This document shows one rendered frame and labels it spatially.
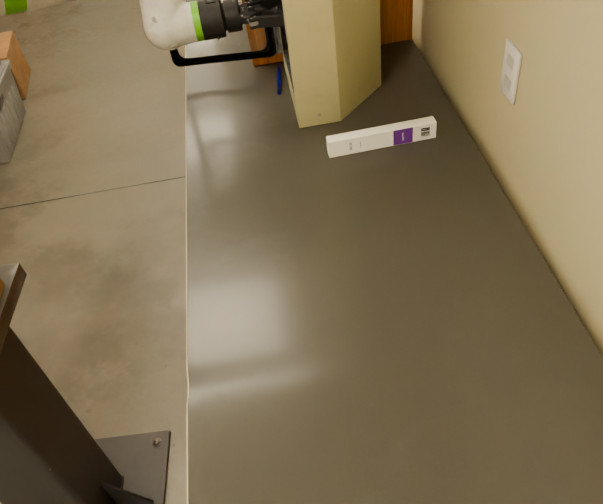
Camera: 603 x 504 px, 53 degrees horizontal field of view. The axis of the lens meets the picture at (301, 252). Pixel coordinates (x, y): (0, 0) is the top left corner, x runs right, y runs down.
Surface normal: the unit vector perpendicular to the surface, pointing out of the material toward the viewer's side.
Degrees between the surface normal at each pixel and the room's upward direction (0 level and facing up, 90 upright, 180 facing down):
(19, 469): 90
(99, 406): 0
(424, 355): 0
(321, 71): 90
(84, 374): 0
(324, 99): 90
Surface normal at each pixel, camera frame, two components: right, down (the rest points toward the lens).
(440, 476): -0.11, -0.70
